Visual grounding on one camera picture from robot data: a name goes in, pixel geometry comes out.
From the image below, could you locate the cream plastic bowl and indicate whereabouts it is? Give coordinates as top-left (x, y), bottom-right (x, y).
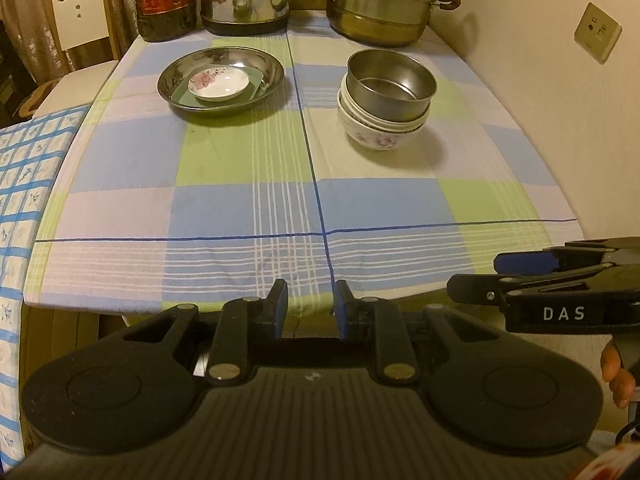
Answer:
top-left (341, 75), bottom-right (431, 133)

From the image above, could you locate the single wall socket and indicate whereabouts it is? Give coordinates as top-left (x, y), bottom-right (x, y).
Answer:
top-left (574, 2), bottom-right (623, 64)

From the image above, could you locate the blue white patterned cloth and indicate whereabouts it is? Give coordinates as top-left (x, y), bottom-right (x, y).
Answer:
top-left (0, 104), bottom-right (90, 472)

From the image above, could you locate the white floral ceramic bowl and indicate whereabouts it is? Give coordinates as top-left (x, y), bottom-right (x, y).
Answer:
top-left (337, 91), bottom-right (425, 152)

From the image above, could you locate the small floral saucer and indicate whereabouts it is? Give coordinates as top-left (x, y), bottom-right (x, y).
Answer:
top-left (188, 65), bottom-right (250, 102)

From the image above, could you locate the white wooden chair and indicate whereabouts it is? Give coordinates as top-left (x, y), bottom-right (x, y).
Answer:
top-left (18, 0), bottom-right (122, 119)

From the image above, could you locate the plaid tablecloth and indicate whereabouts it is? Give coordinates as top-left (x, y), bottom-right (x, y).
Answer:
top-left (25, 12), bottom-right (582, 316)

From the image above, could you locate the stainless steel bowl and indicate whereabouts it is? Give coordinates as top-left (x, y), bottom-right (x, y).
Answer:
top-left (346, 49), bottom-right (438, 122)

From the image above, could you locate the steel oval plate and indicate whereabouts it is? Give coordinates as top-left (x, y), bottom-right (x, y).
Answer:
top-left (156, 47), bottom-right (284, 117)

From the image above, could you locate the right human hand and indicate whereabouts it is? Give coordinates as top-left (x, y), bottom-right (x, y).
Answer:
top-left (600, 340), bottom-right (636, 408)

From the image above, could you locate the green square plastic plate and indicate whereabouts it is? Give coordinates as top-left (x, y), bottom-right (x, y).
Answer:
top-left (171, 66), bottom-right (264, 110)

